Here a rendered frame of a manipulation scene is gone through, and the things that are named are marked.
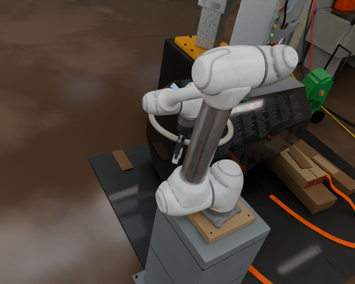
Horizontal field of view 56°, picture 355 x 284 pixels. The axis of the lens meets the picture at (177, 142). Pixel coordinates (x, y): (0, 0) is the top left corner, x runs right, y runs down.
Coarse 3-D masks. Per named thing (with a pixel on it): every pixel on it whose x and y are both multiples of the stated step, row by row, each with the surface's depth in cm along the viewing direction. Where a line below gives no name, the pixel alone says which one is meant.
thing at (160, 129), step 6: (150, 114) 183; (150, 120) 180; (228, 120) 196; (156, 126) 175; (228, 126) 192; (162, 132) 173; (168, 132) 172; (228, 132) 185; (168, 138) 172; (174, 138) 170; (228, 138) 180; (186, 144) 170; (222, 144) 177
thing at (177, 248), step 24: (168, 216) 160; (168, 240) 166; (192, 240) 148; (216, 240) 150; (240, 240) 152; (264, 240) 166; (168, 264) 173; (192, 264) 151; (216, 264) 149; (240, 264) 169
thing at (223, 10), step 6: (198, 0) 292; (204, 0) 288; (210, 0) 286; (216, 0) 284; (222, 0) 281; (228, 0) 281; (234, 0) 295; (204, 6) 292; (210, 6) 286; (216, 6) 285; (222, 6) 284; (228, 6) 287; (234, 6) 302; (222, 12) 286
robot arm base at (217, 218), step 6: (204, 210) 155; (210, 210) 152; (234, 210) 158; (240, 210) 159; (210, 216) 153; (216, 216) 152; (222, 216) 152; (228, 216) 154; (216, 222) 151; (222, 222) 152
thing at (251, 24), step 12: (252, 0) 195; (264, 0) 191; (276, 0) 188; (240, 12) 202; (252, 12) 198; (264, 12) 194; (240, 24) 206; (252, 24) 201; (264, 24) 198; (240, 36) 209; (252, 36) 205; (264, 36) 201
